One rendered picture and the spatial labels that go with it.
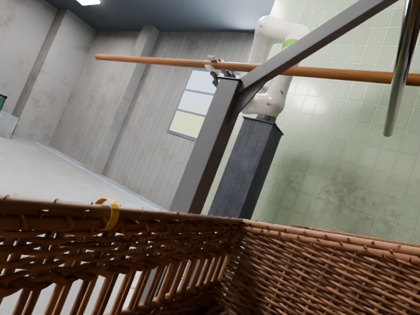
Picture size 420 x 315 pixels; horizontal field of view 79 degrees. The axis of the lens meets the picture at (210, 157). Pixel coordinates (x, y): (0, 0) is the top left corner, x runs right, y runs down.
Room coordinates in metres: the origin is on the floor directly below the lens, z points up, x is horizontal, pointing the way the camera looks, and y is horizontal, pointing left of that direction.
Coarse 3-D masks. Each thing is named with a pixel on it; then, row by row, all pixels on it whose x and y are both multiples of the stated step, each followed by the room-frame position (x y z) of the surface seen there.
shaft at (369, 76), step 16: (160, 64) 1.12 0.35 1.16; (176, 64) 1.06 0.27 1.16; (192, 64) 1.00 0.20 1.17; (208, 64) 0.96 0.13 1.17; (224, 64) 0.92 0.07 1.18; (240, 64) 0.88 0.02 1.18; (256, 64) 0.85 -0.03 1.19; (352, 80) 0.70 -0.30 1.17; (368, 80) 0.67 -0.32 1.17; (384, 80) 0.65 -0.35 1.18; (416, 80) 0.61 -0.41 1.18
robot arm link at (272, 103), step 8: (296, 64) 1.21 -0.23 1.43; (272, 80) 1.20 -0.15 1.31; (280, 80) 1.17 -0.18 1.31; (288, 80) 1.18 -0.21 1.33; (272, 88) 1.16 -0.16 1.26; (280, 88) 1.15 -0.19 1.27; (288, 88) 1.18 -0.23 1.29; (264, 96) 1.16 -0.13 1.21; (272, 96) 1.14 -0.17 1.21; (280, 96) 1.14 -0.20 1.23; (264, 104) 1.15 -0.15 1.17; (272, 104) 1.13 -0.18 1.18; (280, 104) 1.13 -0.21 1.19; (264, 112) 1.18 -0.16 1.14; (272, 112) 1.15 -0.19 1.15; (280, 112) 1.17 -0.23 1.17
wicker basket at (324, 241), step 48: (0, 240) 0.15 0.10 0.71; (48, 240) 0.17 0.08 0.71; (96, 240) 0.21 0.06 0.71; (144, 240) 0.26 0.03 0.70; (192, 240) 0.33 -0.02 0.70; (240, 240) 0.44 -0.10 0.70; (288, 240) 0.40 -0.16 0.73; (336, 240) 0.36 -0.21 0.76; (0, 288) 0.16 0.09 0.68; (192, 288) 0.37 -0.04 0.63; (240, 288) 0.42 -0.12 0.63; (288, 288) 0.38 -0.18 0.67; (336, 288) 0.35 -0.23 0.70; (384, 288) 0.33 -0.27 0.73
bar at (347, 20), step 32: (384, 0) 0.34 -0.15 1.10; (416, 0) 0.37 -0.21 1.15; (320, 32) 0.37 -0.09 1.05; (416, 32) 0.43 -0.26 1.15; (288, 64) 0.40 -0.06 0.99; (224, 96) 0.43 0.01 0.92; (224, 128) 0.43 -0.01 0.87; (384, 128) 0.87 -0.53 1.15; (192, 160) 0.44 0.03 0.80; (192, 192) 0.43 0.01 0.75
